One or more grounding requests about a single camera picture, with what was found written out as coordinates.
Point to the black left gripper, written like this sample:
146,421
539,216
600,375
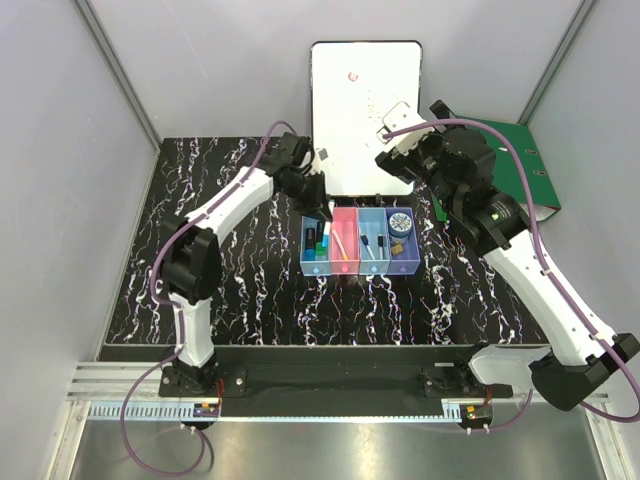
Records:
317,204

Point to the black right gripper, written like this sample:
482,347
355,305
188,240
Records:
401,165

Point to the cyan capped white marker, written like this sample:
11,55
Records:
327,225

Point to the pink plastic bin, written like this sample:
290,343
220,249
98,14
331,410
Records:
345,222

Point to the blue capped black highlighter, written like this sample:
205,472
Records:
309,252

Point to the green capped black highlighter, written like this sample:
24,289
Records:
320,248

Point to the light blue bin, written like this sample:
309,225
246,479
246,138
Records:
321,265
373,241

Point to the blue ink bottle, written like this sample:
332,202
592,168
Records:
400,225

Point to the yellow capped white marker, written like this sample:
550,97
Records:
340,245

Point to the blue capped white marker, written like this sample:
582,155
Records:
368,248

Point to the black capped white marker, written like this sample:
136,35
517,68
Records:
380,242

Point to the purple plastic bin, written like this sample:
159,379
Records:
407,262

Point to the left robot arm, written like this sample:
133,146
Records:
188,268

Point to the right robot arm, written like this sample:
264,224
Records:
583,352

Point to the white dry-erase board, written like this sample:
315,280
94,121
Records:
353,85

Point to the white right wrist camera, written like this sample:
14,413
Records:
401,117

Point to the dark green ring binder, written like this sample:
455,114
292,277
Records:
480,161

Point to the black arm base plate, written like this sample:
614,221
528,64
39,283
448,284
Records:
331,382

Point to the grey slotted cable duct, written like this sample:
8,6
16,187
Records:
154,411

